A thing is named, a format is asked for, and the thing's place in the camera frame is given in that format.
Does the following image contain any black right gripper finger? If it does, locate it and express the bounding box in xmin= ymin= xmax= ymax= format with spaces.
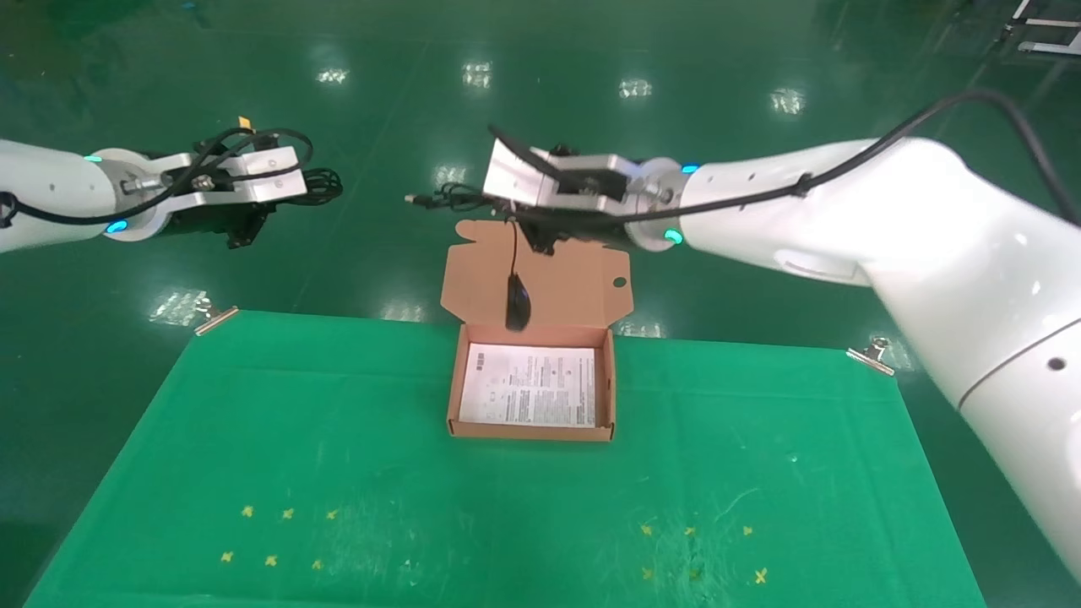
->
xmin=505 ymin=211 xmax=558 ymax=256

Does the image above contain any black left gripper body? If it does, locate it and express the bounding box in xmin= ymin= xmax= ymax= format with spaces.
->
xmin=165 ymin=198 xmax=273 ymax=250

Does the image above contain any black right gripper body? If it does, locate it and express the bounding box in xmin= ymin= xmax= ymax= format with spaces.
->
xmin=528 ymin=211 xmax=630 ymax=252

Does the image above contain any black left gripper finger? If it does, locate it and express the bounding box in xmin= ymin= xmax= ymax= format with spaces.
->
xmin=226 ymin=207 xmax=273 ymax=248

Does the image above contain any black wired computer mouse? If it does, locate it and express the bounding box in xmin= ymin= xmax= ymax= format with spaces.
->
xmin=404 ymin=180 xmax=533 ymax=333

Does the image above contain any black data cable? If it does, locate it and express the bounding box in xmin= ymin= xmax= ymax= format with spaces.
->
xmin=300 ymin=167 xmax=345 ymax=206

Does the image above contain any brown cardboard box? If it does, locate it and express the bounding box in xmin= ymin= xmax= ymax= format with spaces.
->
xmin=439 ymin=220 xmax=633 ymax=442

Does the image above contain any metal spring clip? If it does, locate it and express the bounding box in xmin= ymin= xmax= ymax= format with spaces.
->
xmin=193 ymin=296 xmax=240 ymax=337
xmin=845 ymin=336 xmax=896 ymax=377

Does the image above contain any white printed paper sheet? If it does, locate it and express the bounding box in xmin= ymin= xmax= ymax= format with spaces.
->
xmin=459 ymin=344 xmax=596 ymax=428

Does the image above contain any green table cloth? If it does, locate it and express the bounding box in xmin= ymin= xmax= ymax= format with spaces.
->
xmin=24 ymin=310 xmax=987 ymax=608

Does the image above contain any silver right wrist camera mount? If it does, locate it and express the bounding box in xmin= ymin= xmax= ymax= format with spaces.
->
xmin=483 ymin=138 xmax=643 ymax=214

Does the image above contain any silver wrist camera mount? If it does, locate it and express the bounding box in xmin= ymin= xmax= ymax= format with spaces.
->
xmin=122 ymin=145 xmax=307 ymax=216
xmin=483 ymin=138 xmax=643 ymax=214

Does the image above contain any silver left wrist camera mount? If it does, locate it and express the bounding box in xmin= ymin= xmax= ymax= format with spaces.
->
xmin=122 ymin=145 xmax=307 ymax=216

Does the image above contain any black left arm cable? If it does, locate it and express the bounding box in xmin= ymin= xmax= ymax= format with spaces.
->
xmin=0 ymin=127 xmax=313 ymax=225

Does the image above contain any white metal frame base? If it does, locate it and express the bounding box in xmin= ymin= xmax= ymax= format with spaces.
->
xmin=1001 ymin=0 xmax=1081 ymax=56

